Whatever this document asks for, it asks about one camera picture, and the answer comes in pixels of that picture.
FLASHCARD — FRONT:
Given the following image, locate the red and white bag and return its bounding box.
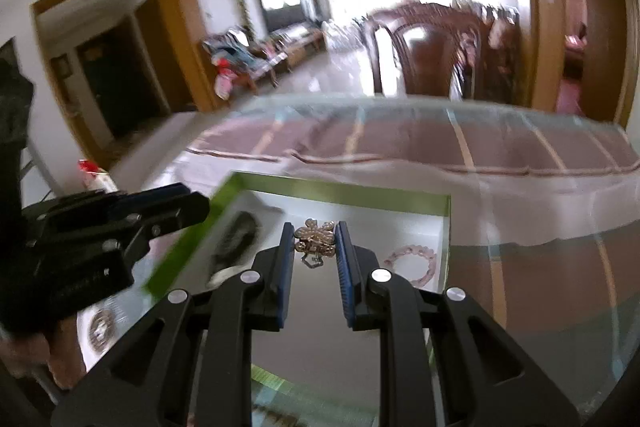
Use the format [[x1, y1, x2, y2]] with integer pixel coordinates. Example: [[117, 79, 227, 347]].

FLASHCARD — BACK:
[[78, 158, 118, 193]]

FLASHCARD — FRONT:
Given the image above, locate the wooden sofa with cushions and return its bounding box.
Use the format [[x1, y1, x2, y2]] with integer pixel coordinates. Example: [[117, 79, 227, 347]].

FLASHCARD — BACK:
[[483, 5, 521, 104]]

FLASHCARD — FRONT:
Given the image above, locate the wooden tv cabinet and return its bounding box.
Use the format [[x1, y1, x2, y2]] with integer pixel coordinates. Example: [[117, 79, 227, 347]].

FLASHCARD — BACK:
[[283, 29, 326, 69]]

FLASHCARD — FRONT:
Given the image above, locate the black wristwatch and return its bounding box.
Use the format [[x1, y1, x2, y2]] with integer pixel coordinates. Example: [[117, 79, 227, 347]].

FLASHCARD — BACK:
[[205, 206, 283, 289]]

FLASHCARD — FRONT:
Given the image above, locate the wooden armchair with clothes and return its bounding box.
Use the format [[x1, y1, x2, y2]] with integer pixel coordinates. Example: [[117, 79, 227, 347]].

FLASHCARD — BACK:
[[201, 28, 286, 103]]

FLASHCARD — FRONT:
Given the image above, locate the person's left hand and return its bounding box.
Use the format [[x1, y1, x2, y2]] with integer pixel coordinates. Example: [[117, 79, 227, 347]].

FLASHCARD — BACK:
[[1, 317, 86, 390]]

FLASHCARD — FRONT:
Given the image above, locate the flat screen television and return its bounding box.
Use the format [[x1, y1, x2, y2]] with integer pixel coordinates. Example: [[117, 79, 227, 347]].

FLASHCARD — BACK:
[[257, 0, 307, 34]]

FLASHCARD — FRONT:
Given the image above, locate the pink bead bracelet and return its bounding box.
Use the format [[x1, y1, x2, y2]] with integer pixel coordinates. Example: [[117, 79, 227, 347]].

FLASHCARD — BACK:
[[382, 243, 442, 285]]

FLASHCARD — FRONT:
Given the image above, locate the carved wooden dining chair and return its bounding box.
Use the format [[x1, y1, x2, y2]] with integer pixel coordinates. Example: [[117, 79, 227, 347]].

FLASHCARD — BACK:
[[362, 1, 489, 100]]

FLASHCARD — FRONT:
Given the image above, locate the gold flower brooch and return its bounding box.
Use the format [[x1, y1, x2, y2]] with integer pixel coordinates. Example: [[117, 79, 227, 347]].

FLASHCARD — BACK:
[[294, 218, 337, 269]]

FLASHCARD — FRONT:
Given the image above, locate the green cardboard box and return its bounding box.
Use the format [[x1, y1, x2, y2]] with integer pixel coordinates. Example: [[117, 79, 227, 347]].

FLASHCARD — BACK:
[[146, 172, 450, 402]]

